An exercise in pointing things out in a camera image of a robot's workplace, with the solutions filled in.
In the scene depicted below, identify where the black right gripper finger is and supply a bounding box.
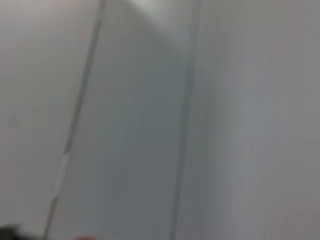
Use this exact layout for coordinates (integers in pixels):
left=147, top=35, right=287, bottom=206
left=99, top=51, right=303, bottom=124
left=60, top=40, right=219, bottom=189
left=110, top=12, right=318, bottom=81
left=0, top=224, right=23, bottom=240

